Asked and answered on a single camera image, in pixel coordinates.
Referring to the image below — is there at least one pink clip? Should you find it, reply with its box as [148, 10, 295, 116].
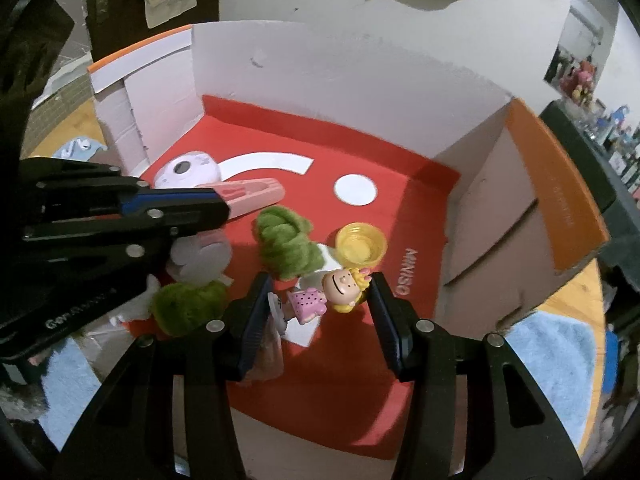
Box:
[195, 178, 286, 221]

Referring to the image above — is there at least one wall mirror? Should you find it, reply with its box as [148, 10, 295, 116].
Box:
[542, 0, 621, 106]

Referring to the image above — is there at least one pink plush doll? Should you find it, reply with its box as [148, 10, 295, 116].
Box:
[560, 57, 598, 106]

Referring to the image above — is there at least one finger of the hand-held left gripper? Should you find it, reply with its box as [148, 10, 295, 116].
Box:
[22, 187, 231, 281]
[20, 157, 157, 213]

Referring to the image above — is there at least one blond girl figurine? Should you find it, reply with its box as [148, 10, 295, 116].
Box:
[272, 267, 373, 336]

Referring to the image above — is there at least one clear plastic jar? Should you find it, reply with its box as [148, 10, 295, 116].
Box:
[252, 310, 286, 381]

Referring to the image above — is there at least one orange cardboard box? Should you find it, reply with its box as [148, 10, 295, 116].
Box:
[87, 20, 611, 461]

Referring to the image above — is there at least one yellow plastic cap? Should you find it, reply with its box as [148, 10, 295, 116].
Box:
[334, 221, 388, 266]

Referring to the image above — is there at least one dark wooden door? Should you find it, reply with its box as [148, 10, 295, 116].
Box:
[82, 0, 221, 53]

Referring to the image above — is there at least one pink round device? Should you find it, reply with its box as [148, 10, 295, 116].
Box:
[152, 152, 223, 190]

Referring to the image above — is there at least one green yarn ball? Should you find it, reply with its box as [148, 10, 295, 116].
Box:
[254, 205, 326, 281]
[152, 280, 231, 338]

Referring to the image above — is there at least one blue fluffy mat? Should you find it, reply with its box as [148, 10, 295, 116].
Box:
[40, 135, 618, 453]

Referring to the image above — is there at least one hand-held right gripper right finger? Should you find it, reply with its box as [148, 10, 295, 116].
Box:
[367, 271, 586, 480]

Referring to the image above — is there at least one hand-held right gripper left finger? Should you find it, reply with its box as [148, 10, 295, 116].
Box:
[52, 271, 275, 480]

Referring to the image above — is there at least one dark cloth-covered side table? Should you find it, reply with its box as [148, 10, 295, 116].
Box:
[540, 100, 640, 271]

